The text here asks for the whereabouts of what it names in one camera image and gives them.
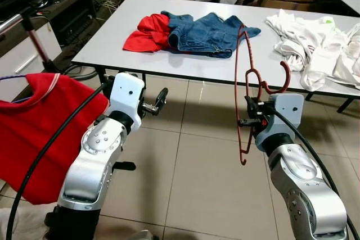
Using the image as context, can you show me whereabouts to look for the grey robot leg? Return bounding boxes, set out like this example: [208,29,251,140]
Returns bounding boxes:
[127,230,161,240]

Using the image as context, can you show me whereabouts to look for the white rectangular table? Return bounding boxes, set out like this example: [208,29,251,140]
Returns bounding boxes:
[72,0,360,114]

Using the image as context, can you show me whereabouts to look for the black TV stand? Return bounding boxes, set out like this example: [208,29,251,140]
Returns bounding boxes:
[0,0,120,64]

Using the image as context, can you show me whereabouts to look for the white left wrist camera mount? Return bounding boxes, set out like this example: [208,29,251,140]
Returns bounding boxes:
[107,73,146,132]

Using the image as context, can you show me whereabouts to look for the red crumpled garment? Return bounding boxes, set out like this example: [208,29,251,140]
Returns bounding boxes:
[123,14,173,54]

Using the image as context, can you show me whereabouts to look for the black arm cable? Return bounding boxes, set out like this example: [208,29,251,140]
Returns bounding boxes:
[6,83,109,240]
[273,110,360,240]

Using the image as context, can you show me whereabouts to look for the white crumpled shirt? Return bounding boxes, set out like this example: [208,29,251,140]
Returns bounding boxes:
[264,10,345,93]
[332,24,360,90]

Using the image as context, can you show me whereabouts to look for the red shirt white trim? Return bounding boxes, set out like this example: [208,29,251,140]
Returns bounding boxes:
[0,73,111,206]

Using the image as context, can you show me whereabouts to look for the blue denim garment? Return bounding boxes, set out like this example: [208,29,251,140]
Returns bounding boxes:
[160,11,263,60]

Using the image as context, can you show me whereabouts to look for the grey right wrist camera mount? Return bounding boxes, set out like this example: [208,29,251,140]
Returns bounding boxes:
[254,93,305,152]

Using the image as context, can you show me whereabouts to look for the chrome clothes rail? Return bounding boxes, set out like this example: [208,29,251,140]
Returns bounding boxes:
[0,12,28,37]

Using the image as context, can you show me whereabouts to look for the black tripod rack stand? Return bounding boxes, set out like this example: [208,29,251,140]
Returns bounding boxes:
[20,1,137,172]

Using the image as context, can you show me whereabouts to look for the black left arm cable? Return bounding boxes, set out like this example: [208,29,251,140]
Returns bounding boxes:
[6,83,109,240]

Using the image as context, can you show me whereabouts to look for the blue wire hanger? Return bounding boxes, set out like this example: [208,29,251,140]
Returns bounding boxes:
[0,74,29,105]

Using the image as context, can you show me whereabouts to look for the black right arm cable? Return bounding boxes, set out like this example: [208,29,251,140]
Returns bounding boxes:
[273,110,360,240]

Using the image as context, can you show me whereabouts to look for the red plastic hanger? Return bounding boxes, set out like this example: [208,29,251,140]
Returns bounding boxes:
[233,24,292,166]

